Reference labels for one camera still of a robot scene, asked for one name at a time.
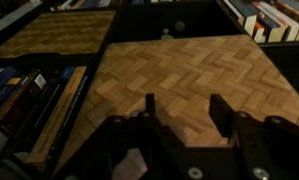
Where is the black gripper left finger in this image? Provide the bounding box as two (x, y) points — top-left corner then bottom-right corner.
(135, 93), (187, 148)

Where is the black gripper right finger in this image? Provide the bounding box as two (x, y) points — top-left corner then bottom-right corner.
(209, 93), (239, 139)

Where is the tall woven bamboo basket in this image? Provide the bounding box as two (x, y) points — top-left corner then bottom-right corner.
(53, 33), (299, 176)

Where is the orange spine book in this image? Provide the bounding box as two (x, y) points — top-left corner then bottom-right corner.
(252, 13), (268, 44)

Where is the tan spine book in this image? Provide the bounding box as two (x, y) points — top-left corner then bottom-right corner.
(23, 65), (89, 165)

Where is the row of books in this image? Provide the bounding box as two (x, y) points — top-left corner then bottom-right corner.
(222, 0), (259, 37)

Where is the white spine book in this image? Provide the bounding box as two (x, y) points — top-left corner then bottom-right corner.
(258, 1), (299, 43)

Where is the black spine book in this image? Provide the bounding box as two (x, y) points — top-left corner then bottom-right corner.
(17, 65), (77, 154)

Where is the brown spine book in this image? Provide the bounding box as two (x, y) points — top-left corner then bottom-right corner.
(0, 78), (37, 138)

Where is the white thin book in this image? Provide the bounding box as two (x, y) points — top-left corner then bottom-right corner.
(57, 0), (77, 10)

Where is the blue book yellow label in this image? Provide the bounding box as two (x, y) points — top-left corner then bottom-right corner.
(0, 75), (23, 114)

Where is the white door frame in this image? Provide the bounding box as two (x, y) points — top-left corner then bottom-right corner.
(0, 1), (42, 38)

